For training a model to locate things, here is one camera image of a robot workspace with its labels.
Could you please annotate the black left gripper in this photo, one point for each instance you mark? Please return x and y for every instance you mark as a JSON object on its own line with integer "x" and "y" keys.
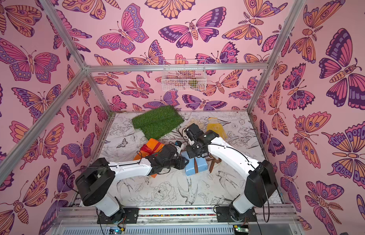
{"x": 181, "y": 163}

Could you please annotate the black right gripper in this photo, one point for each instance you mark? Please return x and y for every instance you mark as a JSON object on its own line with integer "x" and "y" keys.
{"x": 191, "y": 141}

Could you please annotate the light blue gift box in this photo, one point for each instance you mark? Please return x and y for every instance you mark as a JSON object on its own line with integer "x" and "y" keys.
{"x": 189, "y": 168}

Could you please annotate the red satin ribbon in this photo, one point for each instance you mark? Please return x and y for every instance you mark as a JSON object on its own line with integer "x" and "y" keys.
{"x": 151, "y": 148}

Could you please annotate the orange gift box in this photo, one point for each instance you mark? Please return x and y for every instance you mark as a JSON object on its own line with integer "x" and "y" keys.
{"x": 147, "y": 165}

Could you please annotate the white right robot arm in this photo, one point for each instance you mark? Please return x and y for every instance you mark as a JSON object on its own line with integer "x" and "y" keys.
{"x": 260, "y": 178}

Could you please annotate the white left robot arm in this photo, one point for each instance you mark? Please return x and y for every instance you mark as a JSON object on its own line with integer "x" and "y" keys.
{"x": 96, "y": 183}

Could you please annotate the yellow work glove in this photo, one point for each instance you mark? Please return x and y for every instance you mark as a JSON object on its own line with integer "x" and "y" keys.
{"x": 215, "y": 126}

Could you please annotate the green artificial grass mat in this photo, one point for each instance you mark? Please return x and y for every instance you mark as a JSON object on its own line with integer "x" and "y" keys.
{"x": 157, "y": 123}

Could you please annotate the green object in basket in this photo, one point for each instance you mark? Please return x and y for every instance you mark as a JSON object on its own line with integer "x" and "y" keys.
{"x": 193, "y": 83}

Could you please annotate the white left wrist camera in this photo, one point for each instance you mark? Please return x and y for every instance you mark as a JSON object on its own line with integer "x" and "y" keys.
{"x": 179, "y": 146}

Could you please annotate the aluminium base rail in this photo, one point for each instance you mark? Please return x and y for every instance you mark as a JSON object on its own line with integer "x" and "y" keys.
{"x": 278, "y": 219}

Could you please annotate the white wire basket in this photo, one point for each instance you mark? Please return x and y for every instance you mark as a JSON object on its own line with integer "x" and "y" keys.
{"x": 177, "y": 73}

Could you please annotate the aluminium frame post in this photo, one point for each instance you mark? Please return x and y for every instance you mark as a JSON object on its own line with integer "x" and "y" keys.
{"x": 63, "y": 29}

